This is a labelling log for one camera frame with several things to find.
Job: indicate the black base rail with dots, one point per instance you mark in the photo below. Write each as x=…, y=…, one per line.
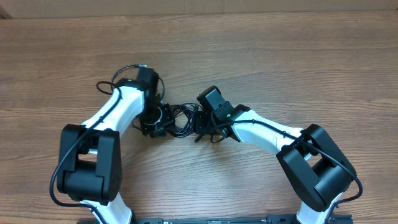
x=214, y=221

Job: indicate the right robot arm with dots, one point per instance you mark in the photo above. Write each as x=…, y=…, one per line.
x=316, y=168

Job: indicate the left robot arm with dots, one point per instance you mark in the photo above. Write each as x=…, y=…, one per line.
x=89, y=170

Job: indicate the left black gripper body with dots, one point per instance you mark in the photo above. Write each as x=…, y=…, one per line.
x=155, y=119

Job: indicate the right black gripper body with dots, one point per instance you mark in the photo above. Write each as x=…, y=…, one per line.
x=204, y=124

